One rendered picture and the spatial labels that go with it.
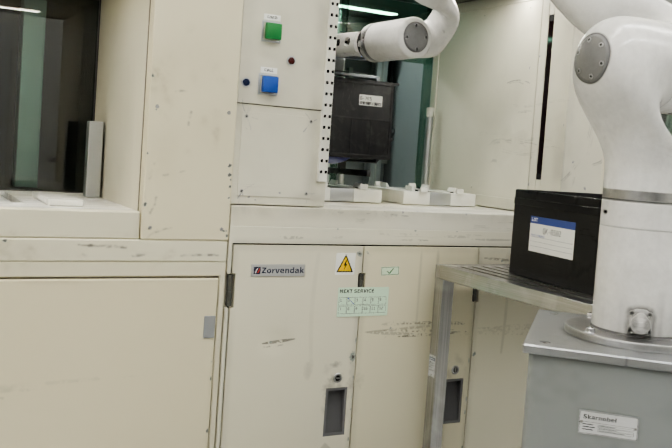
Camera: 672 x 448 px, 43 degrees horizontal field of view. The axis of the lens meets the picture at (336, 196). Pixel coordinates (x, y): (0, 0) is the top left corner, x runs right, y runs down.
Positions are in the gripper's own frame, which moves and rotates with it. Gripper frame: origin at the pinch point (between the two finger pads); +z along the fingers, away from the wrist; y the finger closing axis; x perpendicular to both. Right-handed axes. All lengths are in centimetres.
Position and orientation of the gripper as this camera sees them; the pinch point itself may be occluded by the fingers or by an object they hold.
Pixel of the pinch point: (336, 48)
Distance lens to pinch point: 203.9
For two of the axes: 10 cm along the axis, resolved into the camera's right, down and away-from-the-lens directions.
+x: 0.7, -10.0, -0.5
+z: -5.1, -0.8, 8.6
